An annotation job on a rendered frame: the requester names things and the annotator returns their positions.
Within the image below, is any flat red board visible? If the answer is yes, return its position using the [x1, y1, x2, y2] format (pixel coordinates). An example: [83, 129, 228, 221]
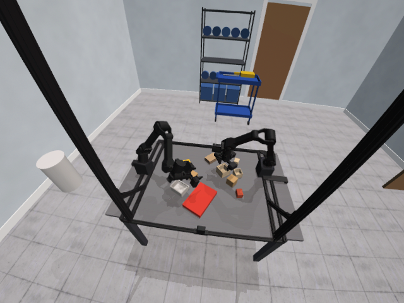
[182, 182, 217, 218]

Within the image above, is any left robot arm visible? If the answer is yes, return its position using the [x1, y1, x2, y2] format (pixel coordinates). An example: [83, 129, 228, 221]
[136, 121, 194, 183]

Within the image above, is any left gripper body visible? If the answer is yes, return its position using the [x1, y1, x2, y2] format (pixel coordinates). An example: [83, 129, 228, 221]
[180, 171, 199, 187]

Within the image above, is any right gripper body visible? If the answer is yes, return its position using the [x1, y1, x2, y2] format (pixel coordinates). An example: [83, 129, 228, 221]
[214, 151, 237, 170]

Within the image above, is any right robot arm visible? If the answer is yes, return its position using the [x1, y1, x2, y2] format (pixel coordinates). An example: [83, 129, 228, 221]
[212, 128, 276, 167]

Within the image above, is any small red block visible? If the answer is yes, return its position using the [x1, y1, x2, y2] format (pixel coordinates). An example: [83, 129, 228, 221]
[235, 189, 243, 198]

